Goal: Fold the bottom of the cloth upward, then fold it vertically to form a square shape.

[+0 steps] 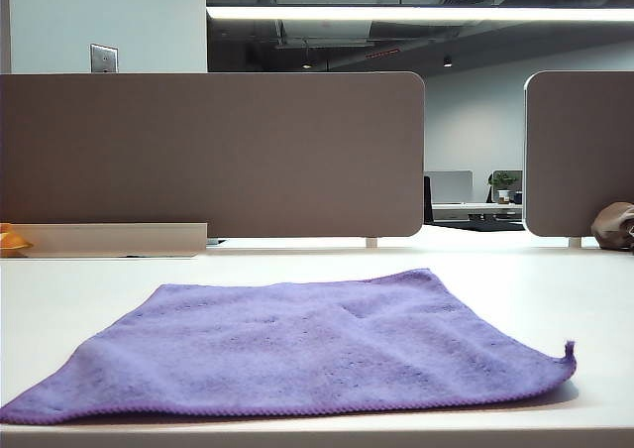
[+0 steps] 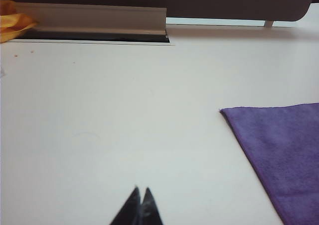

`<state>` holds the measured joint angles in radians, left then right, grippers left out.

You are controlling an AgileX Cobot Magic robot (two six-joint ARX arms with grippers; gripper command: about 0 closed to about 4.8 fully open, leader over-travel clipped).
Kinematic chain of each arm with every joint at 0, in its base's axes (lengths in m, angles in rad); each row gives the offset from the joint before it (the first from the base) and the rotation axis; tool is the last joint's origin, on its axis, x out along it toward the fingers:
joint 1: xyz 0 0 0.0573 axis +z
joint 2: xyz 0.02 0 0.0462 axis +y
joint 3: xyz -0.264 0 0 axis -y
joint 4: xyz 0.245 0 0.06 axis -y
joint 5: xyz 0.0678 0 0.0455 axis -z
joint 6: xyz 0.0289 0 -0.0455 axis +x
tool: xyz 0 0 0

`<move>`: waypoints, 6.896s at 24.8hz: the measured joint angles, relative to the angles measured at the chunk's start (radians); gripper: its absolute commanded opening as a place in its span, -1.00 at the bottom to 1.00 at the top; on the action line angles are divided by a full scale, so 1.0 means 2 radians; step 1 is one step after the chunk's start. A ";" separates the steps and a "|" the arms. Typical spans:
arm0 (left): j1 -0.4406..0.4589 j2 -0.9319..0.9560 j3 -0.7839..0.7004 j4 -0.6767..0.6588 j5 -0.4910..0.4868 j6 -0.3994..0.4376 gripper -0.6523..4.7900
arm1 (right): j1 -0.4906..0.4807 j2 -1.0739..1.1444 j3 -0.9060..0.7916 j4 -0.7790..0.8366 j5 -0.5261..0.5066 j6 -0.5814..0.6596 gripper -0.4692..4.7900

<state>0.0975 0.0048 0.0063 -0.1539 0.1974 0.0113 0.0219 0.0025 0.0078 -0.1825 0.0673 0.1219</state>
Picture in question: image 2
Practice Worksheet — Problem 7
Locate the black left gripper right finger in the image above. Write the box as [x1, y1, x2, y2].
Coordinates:
[139, 186, 164, 225]

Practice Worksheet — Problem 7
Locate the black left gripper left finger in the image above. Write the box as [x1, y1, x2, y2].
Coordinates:
[109, 186, 142, 225]

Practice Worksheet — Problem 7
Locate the purple microfibre cloth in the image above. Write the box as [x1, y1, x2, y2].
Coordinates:
[219, 103, 319, 225]

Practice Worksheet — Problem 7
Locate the orange yellow cloth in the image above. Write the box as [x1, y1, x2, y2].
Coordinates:
[0, 0, 38, 44]

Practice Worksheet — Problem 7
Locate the wide brown desk divider panel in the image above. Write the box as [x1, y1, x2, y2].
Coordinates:
[0, 0, 318, 28]

